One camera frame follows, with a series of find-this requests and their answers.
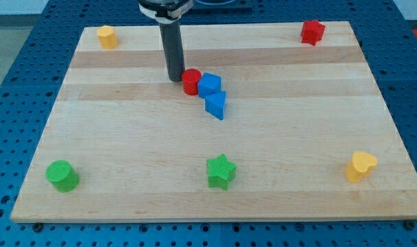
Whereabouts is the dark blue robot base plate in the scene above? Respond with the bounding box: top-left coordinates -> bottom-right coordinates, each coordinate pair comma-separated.
192,0 -> 253,10

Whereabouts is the red cylinder block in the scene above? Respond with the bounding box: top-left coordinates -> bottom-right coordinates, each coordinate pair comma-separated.
182,69 -> 202,95

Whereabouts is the yellow heart block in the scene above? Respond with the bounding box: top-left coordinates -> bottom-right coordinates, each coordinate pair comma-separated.
345,151 -> 379,183

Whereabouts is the blue triangle block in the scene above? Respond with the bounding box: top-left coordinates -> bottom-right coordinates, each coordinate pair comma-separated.
204,91 -> 226,120

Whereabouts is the red star block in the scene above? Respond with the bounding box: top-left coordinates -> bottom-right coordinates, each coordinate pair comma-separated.
300,19 -> 326,46

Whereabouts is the green star block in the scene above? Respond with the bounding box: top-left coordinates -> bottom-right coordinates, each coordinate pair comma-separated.
206,154 -> 237,191

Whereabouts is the blue cube block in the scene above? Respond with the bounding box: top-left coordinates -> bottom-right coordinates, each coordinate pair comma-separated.
198,73 -> 222,99

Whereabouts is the wooden board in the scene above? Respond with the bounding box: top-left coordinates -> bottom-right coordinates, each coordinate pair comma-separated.
11,21 -> 417,223

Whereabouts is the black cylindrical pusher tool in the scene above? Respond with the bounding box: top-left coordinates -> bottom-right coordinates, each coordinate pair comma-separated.
159,20 -> 185,82

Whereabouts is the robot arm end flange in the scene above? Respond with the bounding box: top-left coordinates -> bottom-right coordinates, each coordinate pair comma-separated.
138,0 -> 193,24

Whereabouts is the yellow hexagon block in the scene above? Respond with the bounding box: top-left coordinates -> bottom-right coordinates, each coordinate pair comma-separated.
97,25 -> 118,49

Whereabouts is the green cylinder block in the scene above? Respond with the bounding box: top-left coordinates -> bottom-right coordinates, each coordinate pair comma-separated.
45,160 -> 80,193

